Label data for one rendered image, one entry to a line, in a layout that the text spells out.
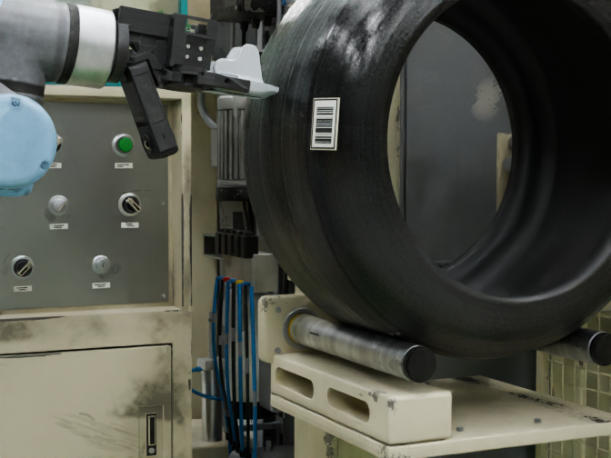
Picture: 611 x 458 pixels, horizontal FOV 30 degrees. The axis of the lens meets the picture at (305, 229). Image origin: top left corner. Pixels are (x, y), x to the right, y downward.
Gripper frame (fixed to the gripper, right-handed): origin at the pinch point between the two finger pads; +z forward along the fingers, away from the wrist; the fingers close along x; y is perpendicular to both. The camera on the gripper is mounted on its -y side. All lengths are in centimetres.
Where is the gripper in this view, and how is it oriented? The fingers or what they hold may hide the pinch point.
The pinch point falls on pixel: (266, 94)
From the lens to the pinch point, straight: 140.0
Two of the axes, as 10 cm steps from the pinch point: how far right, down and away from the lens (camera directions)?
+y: 1.1, -9.9, 0.0
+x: -4.2, -0.5, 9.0
